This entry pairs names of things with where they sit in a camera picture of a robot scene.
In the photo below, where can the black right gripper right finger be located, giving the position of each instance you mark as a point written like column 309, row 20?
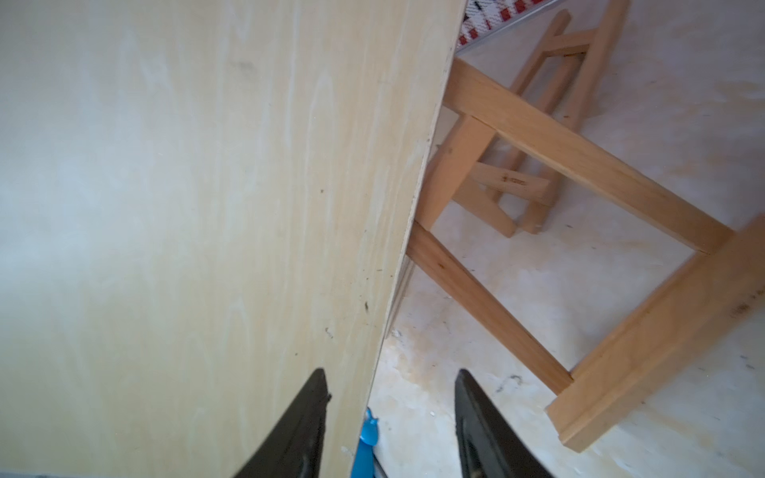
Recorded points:
column 487, row 445

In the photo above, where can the blue alarm clock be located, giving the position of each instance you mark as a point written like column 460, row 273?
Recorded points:
column 366, row 465

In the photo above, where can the plywood board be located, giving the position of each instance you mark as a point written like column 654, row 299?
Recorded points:
column 201, row 203

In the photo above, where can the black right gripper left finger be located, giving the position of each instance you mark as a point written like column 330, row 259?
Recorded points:
column 294, row 447

